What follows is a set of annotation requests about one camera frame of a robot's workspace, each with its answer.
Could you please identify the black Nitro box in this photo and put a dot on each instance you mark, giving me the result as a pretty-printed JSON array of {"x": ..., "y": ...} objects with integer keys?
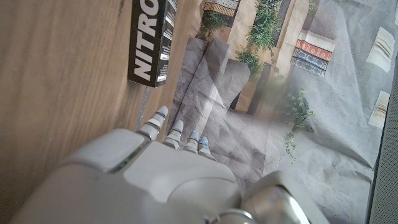
[{"x": 149, "y": 46}]

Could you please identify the printed backdrop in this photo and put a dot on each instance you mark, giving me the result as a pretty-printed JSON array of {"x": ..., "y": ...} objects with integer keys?
[{"x": 311, "y": 93}]

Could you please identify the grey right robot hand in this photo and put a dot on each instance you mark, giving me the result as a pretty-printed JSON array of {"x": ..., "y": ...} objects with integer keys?
[{"x": 155, "y": 186}]

